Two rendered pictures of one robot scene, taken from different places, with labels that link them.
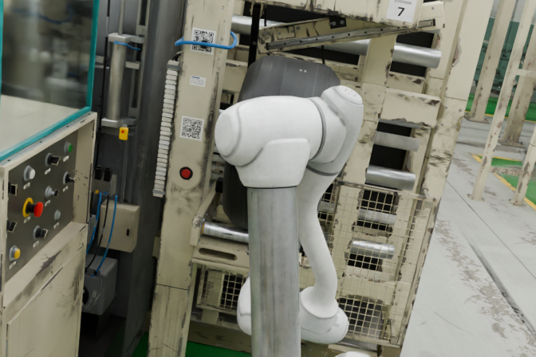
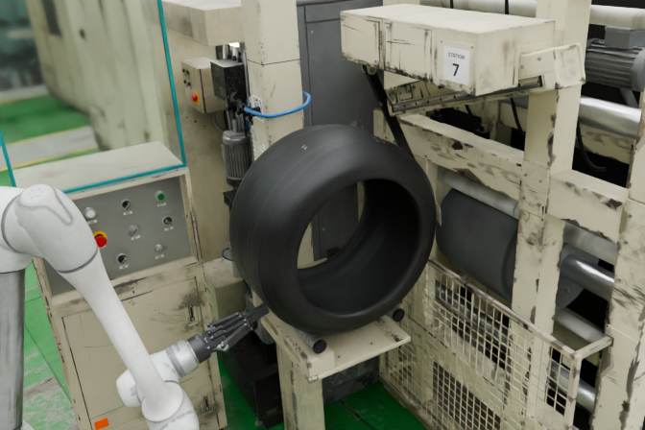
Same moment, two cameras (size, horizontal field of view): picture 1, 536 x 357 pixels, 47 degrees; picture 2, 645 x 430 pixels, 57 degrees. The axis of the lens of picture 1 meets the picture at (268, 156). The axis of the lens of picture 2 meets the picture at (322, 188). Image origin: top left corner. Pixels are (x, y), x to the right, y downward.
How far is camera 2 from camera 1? 1.84 m
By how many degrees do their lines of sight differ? 55
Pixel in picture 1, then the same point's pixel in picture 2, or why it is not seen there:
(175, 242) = not seen: hidden behind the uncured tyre
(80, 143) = (184, 193)
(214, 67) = (267, 135)
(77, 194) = (191, 235)
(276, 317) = not seen: outside the picture
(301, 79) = (290, 157)
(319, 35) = (429, 97)
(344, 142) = (34, 242)
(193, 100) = not seen: hidden behind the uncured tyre
